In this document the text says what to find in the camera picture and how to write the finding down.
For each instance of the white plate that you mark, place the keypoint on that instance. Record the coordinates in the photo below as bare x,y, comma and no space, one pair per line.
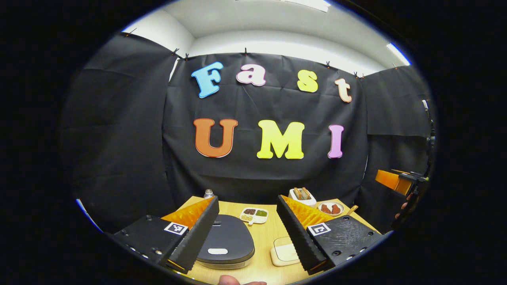
330,214

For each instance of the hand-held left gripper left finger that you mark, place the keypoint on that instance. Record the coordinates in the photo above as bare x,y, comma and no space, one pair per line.
196,237

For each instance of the small clear bottle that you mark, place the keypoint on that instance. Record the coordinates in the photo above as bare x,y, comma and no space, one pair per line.
208,193

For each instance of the brown meat piece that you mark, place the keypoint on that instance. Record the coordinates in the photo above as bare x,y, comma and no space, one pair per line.
325,208
335,208

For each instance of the black backdrop cloth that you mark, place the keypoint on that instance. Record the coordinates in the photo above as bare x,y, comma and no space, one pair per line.
257,178

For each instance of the ceiling light panel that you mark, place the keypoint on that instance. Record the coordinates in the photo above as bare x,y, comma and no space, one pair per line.
398,53

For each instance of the dark grey rice cooker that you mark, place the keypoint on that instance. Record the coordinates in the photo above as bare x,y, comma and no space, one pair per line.
229,237

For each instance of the wooden spoon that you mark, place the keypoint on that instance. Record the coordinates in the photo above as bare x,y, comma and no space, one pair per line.
352,209

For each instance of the toast slice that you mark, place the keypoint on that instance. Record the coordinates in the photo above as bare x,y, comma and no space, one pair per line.
297,192
305,192

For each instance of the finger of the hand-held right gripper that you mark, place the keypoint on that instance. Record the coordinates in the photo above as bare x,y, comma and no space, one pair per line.
390,180

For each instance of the divided white bean dish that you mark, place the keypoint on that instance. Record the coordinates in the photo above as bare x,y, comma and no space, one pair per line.
254,215

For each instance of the clear glass tray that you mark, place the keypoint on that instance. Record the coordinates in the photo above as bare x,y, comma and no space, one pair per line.
277,259

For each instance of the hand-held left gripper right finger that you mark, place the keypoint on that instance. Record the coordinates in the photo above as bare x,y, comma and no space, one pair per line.
299,237

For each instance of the white toaster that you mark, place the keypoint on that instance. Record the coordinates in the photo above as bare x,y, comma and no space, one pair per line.
311,200

